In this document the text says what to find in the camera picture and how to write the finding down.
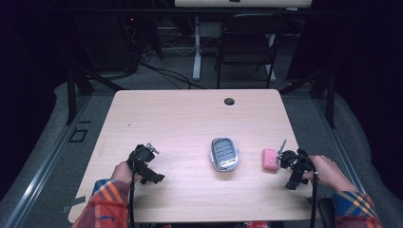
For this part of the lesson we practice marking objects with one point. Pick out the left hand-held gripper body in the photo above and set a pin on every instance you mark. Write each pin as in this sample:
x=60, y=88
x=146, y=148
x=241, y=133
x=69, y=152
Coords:
x=149, y=173

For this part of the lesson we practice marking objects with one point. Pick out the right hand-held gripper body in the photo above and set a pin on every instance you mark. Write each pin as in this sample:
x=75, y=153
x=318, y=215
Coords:
x=297, y=172

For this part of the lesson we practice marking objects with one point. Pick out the pink soap bar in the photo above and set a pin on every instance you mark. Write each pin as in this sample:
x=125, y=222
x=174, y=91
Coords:
x=270, y=160

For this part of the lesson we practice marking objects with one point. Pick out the grey soap dish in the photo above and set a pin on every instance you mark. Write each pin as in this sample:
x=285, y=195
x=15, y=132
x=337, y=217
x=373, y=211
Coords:
x=224, y=154

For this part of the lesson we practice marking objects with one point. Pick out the person's left hand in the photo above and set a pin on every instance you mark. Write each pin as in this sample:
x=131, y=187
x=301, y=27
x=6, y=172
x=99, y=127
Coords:
x=122, y=173

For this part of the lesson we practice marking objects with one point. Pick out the person's right hand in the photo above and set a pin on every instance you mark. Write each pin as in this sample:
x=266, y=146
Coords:
x=329, y=173

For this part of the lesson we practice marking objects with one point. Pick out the red printed packet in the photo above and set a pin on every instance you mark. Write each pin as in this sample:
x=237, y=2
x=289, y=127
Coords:
x=257, y=224

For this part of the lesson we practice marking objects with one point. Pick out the grey tape strip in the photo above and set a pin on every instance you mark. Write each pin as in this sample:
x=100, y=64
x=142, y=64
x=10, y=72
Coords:
x=74, y=204

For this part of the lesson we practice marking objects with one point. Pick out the black folding chair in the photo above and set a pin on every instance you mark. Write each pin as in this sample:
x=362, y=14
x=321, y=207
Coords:
x=247, y=47

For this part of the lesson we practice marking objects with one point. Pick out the white desk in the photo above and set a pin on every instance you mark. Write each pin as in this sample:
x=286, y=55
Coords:
x=197, y=47

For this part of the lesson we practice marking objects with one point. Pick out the dark equipment cabinet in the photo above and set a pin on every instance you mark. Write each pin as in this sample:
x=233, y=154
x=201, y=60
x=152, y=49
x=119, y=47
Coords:
x=104, y=41

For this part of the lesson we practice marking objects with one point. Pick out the aluminium floor rail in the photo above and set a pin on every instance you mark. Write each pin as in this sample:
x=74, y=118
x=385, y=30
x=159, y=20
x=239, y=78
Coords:
x=339, y=142
x=38, y=177

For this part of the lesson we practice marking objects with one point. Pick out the black metal frame stand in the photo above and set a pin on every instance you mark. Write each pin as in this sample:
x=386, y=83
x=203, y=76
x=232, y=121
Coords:
x=330, y=98
x=71, y=95

